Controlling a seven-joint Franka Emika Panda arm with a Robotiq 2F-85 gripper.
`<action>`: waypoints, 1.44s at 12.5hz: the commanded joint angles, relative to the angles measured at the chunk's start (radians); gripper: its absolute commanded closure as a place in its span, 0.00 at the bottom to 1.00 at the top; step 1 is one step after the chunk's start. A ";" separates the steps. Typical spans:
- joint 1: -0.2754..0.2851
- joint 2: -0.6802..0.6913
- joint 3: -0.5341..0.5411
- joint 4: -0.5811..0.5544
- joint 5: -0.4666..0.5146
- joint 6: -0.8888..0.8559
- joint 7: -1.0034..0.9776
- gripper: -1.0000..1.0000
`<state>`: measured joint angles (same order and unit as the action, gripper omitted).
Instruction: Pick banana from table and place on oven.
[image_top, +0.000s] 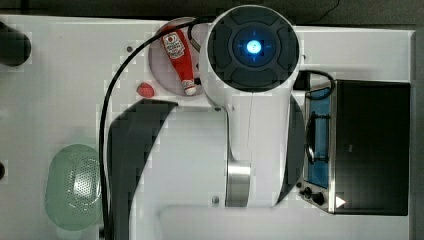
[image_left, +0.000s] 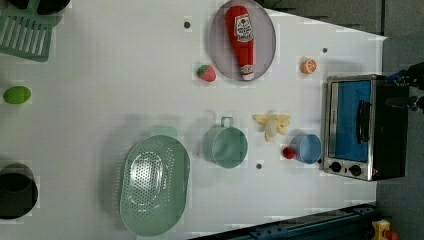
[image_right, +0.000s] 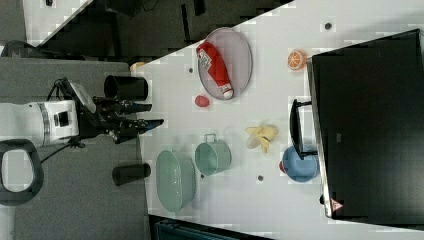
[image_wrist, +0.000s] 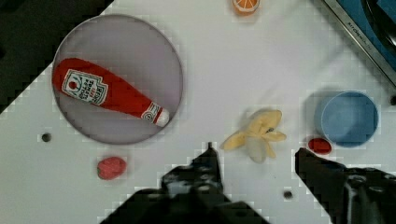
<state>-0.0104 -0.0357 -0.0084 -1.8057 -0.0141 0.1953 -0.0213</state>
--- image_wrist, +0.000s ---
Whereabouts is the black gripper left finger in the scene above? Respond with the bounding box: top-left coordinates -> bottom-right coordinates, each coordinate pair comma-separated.
100,145 -> 269,224

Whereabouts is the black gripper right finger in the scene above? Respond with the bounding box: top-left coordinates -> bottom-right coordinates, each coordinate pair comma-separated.
295,147 -> 396,224

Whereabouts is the yellow plush peeled banana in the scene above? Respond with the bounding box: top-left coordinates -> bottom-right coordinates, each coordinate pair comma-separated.
220,110 -> 287,163

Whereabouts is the small red tomato toy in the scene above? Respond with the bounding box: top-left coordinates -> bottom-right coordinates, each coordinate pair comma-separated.
308,138 -> 332,155

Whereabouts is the blue cup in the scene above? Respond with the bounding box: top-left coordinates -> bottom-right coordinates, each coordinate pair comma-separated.
314,91 -> 379,147

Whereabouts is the red plush strawberry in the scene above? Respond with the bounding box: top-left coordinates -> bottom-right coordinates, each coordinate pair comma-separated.
97,157 -> 127,180

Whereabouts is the grey round plate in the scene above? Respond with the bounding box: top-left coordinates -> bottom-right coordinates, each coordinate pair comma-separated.
53,14 -> 184,145

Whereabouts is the red plush ketchup bottle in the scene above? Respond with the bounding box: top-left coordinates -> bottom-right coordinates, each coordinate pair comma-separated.
52,58 -> 170,127

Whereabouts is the orange slice toy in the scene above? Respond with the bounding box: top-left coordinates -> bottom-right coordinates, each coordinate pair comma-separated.
233,0 -> 261,16

